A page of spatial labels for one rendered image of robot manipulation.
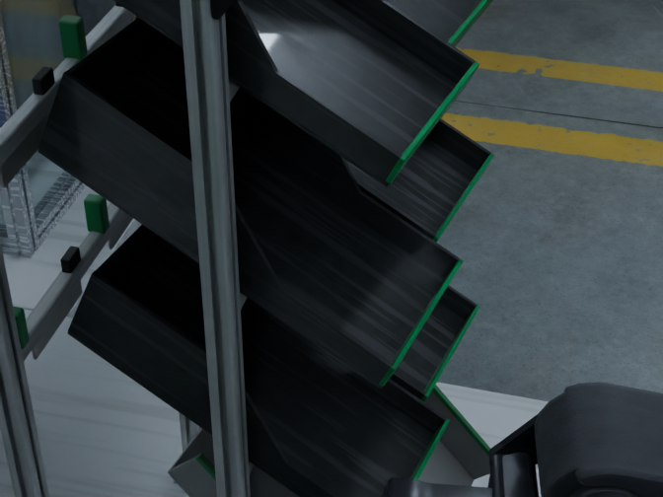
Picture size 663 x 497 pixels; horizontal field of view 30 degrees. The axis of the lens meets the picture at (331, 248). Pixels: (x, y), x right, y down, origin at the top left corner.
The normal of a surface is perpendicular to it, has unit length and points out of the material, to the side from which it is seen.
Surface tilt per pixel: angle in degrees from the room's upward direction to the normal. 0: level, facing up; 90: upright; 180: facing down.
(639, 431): 11
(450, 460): 45
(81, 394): 0
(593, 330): 0
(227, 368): 90
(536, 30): 0
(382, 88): 25
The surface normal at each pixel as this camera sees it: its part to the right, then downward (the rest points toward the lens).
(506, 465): 0.22, -0.78
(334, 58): 0.39, -0.62
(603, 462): -0.15, -0.80
